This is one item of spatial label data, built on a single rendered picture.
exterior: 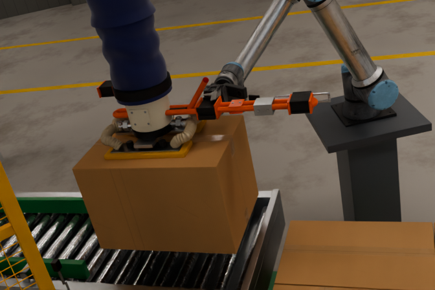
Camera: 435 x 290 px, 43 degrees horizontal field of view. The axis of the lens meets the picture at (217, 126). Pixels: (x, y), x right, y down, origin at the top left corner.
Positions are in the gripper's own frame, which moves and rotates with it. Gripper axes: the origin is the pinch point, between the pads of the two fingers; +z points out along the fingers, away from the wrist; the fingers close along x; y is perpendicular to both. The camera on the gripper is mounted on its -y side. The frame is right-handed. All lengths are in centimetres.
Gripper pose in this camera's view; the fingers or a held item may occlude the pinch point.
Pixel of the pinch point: (215, 107)
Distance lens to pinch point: 210.6
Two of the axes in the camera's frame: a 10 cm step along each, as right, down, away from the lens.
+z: -2.7, 4.8, -8.3
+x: -1.9, -8.8, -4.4
